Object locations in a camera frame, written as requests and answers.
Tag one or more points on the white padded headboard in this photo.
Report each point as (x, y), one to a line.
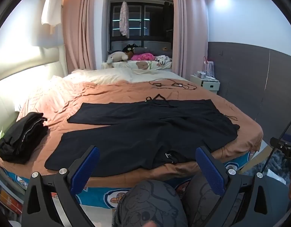
(25, 66)

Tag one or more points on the beige plush toy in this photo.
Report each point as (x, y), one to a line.
(117, 56)

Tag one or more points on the black and white print cloth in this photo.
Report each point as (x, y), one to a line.
(163, 60)

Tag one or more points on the pink curtain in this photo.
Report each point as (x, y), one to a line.
(81, 28)
(188, 28)

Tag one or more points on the person's right leg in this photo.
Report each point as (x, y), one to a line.
(199, 194)

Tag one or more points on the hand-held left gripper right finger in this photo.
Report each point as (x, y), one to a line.
(211, 172)

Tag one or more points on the dark window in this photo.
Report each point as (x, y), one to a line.
(147, 23)

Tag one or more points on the white hanging garment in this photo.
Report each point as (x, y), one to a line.
(51, 4)

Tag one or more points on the white nightstand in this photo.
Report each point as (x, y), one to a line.
(207, 84)

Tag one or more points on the cream bedding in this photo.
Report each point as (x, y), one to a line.
(100, 75)

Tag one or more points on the stack of folded black clothes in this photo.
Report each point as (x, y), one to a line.
(20, 139)

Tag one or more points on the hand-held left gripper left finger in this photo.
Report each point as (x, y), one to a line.
(85, 167)

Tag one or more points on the person's patterned grey knees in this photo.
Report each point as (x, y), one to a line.
(150, 205)

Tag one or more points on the pink cloth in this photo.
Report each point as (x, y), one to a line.
(143, 57)

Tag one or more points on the blue cartoon print bed sheet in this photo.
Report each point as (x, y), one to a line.
(105, 196)

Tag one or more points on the bed with orange sheet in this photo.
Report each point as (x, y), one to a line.
(65, 94)

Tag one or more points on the dark plush toy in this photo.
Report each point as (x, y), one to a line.
(129, 49)

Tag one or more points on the black pants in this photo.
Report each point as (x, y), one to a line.
(136, 132)

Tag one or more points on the grey pillow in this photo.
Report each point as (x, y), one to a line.
(141, 50)

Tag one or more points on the floral hanging garment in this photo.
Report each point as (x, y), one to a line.
(124, 19)

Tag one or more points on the white and pink rack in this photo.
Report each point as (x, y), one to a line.
(208, 66)

